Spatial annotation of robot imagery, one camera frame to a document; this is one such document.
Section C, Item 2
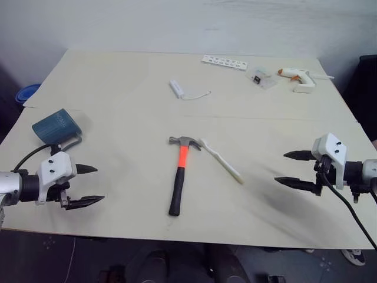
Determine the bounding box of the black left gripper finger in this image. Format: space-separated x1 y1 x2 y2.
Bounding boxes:
75 163 98 176
65 195 105 211

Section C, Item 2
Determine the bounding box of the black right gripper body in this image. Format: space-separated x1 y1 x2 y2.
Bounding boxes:
312 153 336 196

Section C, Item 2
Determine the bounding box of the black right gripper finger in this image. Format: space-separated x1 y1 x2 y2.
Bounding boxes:
283 150 315 162
274 176 317 195

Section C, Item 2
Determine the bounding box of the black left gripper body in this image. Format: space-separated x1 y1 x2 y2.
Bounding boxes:
45 163 78 209

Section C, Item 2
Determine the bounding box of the blue blood pressure cuff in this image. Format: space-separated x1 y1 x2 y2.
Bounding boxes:
31 108 84 150

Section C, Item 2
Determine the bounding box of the white toothbrush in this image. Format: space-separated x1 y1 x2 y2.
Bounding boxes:
200 137 245 185

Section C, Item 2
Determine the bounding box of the white hot glue gun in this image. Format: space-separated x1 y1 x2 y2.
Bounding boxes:
277 67 336 94

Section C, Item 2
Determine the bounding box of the clear plastic packet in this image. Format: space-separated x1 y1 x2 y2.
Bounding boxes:
246 67 279 91

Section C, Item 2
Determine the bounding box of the white black sneaker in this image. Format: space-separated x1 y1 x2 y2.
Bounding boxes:
340 249 366 266

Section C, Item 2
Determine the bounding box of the blue plastic basin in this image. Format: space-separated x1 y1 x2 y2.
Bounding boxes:
15 83 42 106

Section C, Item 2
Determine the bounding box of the white power strip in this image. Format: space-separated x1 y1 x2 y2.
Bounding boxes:
201 54 247 72

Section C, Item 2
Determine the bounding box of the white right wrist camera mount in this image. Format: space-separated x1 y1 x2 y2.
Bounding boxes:
312 133 348 190

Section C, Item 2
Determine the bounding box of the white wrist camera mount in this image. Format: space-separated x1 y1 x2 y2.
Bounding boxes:
312 133 348 190
35 151 77 206

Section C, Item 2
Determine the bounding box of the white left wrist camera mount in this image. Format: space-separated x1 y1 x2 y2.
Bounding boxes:
35 151 77 206

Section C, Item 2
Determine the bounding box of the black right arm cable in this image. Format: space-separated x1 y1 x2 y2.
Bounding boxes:
320 154 377 251

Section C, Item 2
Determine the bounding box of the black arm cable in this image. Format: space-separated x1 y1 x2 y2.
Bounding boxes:
320 154 377 251
13 143 64 172

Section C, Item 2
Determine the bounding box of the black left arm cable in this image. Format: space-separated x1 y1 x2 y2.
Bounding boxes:
13 143 64 172

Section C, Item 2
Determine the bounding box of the claw hammer orange black handle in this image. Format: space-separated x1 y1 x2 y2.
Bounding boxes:
168 136 203 217

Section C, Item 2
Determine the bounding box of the white adapter with short cable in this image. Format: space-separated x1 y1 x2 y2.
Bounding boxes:
168 79 212 101

